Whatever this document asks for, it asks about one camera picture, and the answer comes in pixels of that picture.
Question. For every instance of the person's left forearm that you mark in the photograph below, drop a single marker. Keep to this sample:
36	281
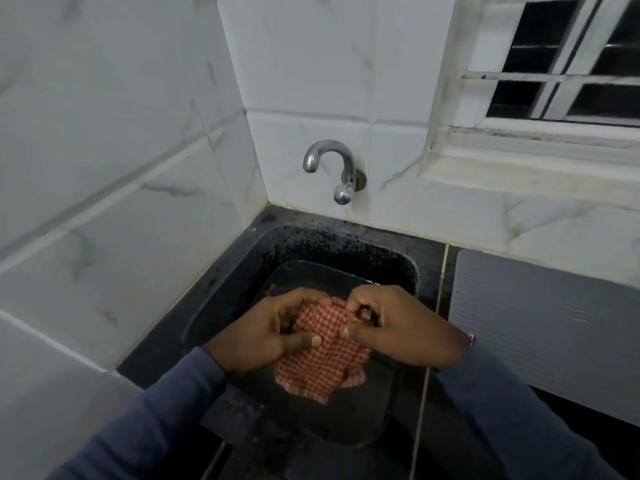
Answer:
150	419

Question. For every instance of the white barred window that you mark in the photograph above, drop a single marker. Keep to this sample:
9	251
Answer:
550	69

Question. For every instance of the person's left hand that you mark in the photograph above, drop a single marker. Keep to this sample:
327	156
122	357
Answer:
250	332

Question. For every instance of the chrome wall tap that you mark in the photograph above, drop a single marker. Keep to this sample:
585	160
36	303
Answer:
340	167

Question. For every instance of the black sink basin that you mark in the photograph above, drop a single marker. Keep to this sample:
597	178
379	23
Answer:
305	344

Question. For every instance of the person's right forearm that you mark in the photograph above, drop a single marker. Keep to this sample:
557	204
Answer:
520	419

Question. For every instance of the red checkered cloth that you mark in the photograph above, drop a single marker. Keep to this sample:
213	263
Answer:
325	354

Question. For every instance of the person's left thumb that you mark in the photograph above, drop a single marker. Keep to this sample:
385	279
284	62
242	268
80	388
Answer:
300	340

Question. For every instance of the person's right hand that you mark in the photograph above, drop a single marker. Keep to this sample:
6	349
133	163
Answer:
410	329

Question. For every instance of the person's right thumb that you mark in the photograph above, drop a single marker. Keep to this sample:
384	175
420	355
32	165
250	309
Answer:
361	333

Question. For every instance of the grey ribbed drying mat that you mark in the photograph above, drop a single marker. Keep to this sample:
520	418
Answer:
547	329

